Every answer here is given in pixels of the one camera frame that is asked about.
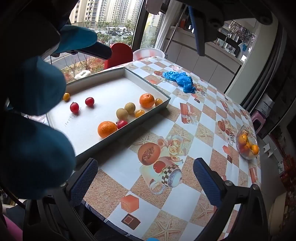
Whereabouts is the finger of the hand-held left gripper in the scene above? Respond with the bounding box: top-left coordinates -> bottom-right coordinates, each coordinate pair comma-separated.
69,42 -> 113,60
188,0 -> 277,57

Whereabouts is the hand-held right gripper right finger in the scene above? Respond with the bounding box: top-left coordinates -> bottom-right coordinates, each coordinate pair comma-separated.
193,158 -> 269,241

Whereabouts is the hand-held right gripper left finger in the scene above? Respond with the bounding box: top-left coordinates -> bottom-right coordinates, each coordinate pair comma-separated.
24,158 -> 99,241

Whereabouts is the grey shallow tray box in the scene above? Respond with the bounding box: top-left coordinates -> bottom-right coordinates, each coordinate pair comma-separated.
45,66 -> 171,166

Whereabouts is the tangerine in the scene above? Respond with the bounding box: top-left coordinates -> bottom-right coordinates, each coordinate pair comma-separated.
139,93 -> 155,108
97,121 -> 118,139

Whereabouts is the tan longan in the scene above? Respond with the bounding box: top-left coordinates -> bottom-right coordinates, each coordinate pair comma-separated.
124,102 -> 136,114
116,108 -> 129,121

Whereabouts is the person's left forearm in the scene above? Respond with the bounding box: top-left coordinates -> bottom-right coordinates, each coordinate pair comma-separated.
0,214 -> 22,241

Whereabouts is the person's left hand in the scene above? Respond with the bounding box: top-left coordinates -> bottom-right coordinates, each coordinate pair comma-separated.
0,25 -> 98,200

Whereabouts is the red chair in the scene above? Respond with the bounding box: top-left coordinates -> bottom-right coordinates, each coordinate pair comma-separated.
104,42 -> 134,70

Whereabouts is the white counter cabinet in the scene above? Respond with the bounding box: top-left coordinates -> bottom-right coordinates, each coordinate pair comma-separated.
165,25 -> 245,98

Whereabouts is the white curtain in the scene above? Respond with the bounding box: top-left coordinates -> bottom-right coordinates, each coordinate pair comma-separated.
156,0 -> 171,54

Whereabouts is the pile of blue gloves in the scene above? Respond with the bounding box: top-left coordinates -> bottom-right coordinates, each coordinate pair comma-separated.
162,71 -> 197,94

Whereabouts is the clear glass bowl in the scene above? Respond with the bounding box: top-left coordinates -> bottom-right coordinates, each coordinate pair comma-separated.
236,125 -> 260,160

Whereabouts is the white chair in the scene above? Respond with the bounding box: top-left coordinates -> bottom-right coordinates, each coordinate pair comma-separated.
133,48 -> 165,61

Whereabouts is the red apple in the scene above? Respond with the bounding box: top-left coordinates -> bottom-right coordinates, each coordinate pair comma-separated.
238,142 -> 249,156

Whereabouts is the printed checkered tablecloth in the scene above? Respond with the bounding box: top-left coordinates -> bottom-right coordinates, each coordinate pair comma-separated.
76,56 -> 262,241

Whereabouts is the pink plastic stool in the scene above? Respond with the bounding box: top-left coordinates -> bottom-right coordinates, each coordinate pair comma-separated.
251,110 -> 269,138

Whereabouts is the white printed bag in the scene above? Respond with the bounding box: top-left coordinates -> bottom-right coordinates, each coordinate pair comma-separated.
257,94 -> 275,116

